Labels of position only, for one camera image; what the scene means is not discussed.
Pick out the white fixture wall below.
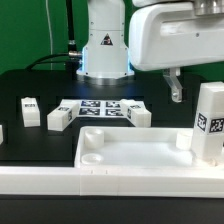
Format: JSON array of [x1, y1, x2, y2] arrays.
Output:
[[0, 167, 224, 198]]

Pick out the fiducial marker sheet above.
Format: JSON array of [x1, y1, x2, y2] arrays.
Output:
[[79, 100, 122, 117]]

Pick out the black vertical pole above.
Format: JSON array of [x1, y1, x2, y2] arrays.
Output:
[[66, 0, 77, 72]]

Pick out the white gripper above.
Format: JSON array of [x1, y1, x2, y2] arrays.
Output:
[[129, 2, 224, 103]]

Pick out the black cable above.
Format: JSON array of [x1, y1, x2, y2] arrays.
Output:
[[25, 52, 83, 70]]

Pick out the white desk tabletop tray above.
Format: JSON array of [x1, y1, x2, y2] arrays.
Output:
[[74, 126, 195, 168]]

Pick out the white block left edge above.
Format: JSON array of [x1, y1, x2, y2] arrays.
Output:
[[0, 125, 4, 145]]

